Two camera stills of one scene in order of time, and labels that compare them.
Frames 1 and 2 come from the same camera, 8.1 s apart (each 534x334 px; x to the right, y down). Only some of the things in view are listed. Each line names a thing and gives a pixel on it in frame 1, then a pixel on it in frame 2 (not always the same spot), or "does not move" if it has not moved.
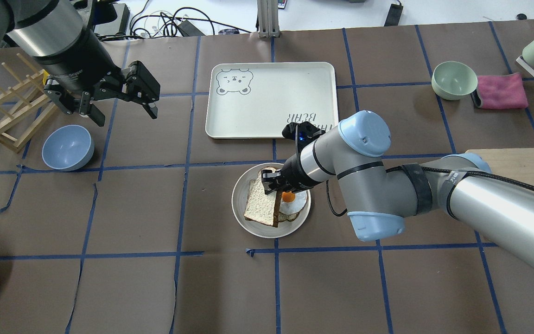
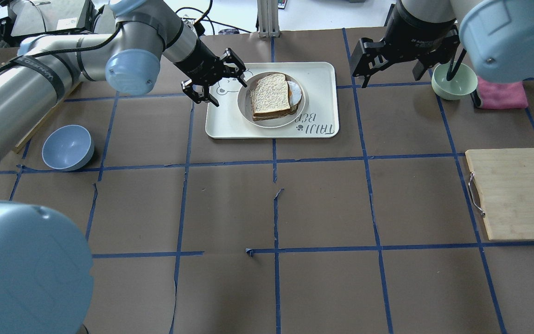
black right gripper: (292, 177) -> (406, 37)
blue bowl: (68, 148) does not move
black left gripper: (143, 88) -> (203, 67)
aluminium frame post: (268, 14) does not move
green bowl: (454, 80) does not move
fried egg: (292, 203) -> (295, 93)
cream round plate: (238, 198) -> (244, 105)
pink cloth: (502, 91) does not move
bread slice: (261, 208) -> (270, 96)
